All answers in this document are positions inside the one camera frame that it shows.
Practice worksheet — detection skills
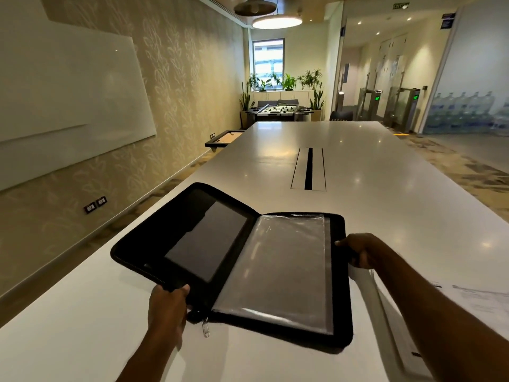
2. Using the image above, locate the person's left hand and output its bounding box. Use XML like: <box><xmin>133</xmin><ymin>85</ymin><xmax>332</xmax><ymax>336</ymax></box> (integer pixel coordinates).
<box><xmin>147</xmin><ymin>284</ymin><xmax>191</xmax><ymax>351</ymax></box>

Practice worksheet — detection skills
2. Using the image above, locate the person's right hand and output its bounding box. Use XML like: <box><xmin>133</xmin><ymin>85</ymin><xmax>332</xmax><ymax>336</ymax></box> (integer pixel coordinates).
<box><xmin>335</xmin><ymin>233</ymin><xmax>389</xmax><ymax>271</ymax></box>

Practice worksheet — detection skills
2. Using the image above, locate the brown zippered folder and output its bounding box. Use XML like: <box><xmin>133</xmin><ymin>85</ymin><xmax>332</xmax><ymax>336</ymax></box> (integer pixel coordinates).
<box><xmin>110</xmin><ymin>181</ymin><xmax>354</xmax><ymax>350</ymax></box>

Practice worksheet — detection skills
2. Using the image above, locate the printed white paper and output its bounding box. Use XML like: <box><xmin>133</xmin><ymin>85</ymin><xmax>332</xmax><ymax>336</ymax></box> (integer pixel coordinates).
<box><xmin>349</xmin><ymin>266</ymin><xmax>509</xmax><ymax>382</ymax></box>

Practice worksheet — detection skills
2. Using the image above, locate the person's left forearm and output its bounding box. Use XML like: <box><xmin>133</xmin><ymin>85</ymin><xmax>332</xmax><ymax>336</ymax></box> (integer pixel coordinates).
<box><xmin>116</xmin><ymin>328</ymin><xmax>180</xmax><ymax>382</ymax></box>

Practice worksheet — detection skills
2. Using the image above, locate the person's right forearm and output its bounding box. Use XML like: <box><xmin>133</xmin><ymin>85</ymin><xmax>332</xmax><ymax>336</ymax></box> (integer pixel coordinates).
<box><xmin>372</xmin><ymin>244</ymin><xmax>509</xmax><ymax>382</ymax></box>

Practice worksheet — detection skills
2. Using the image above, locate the grey turnstile gate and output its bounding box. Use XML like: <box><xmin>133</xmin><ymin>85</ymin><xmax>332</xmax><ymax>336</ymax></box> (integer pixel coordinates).
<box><xmin>383</xmin><ymin>86</ymin><xmax>422</xmax><ymax>134</ymax></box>
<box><xmin>356</xmin><ymin>88</ymin><xmax>382</xmax><ymax>122</ymax></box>

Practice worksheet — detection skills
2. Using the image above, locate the black foosball table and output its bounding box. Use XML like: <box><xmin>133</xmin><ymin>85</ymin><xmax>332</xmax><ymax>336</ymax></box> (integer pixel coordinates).
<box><xmin>248</xmin><ymin>103</ymin><xmax>313</xmax><ymax>123</ymax></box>

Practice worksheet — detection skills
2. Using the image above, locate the stack of blue water jugs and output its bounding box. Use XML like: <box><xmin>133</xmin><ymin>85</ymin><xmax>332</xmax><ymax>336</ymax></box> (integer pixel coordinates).
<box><xmin>423</xmin><ymin>91</ymin><xmax>509</xmax><ymax>136</ymax></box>

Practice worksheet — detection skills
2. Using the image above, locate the low white cabinet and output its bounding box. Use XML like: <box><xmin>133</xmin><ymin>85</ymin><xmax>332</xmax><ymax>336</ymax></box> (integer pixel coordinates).
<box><xmin>249</xmin><ymin>89</ymin><xmax>317</xmax><ymax>108</ymax></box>

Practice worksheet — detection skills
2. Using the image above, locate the black framed wooden game board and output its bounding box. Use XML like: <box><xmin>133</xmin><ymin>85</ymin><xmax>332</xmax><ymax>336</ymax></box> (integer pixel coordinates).
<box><xmin>205</xmin><ymin>129</ymin><xmax>245</xmax><ymax>152</ymax></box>

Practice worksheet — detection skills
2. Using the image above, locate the bushy palm potted plant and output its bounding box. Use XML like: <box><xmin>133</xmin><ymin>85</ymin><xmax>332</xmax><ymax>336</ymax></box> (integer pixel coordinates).
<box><xmin>297</xmin><ymin>68</ymin><xmax>323</xmax><ymax>90</ymax></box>

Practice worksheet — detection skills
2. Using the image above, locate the window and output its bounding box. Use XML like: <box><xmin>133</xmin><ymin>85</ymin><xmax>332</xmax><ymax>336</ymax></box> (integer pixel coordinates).
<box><xmin>252</xmin><ymin>38</ymin><xmax>285</xmax><ymax>81</ymax></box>

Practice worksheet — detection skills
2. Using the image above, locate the round white ceiling lamp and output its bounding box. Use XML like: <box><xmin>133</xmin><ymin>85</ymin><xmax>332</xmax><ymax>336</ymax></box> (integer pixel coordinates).
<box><xmin>252</xmin><ymin>14</ymin><xmax>303</xmax><ymax>30</ymax></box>

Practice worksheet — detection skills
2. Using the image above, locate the brown cone pendant lamp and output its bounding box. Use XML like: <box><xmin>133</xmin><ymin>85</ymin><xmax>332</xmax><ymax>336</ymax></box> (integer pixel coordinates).
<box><xmin>233</xmin><ymin>0</ymin><xmax>277</xmax><ymax>17</ymax></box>

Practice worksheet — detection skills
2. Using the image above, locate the grey table cable slot cover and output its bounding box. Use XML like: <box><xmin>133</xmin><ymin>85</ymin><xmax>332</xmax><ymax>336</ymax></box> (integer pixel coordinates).
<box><xmin>290</xmin><ymin>146</ymin><xmax>327</xmax><ymax>192</ymax></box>

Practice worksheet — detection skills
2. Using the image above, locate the white glass wall whiteboard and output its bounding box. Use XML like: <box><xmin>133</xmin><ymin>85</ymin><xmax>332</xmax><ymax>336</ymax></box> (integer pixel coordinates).
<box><xmin>0</xmin><ymin>19</ymin><xmax>157</xmax><ymax>192</ymax></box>

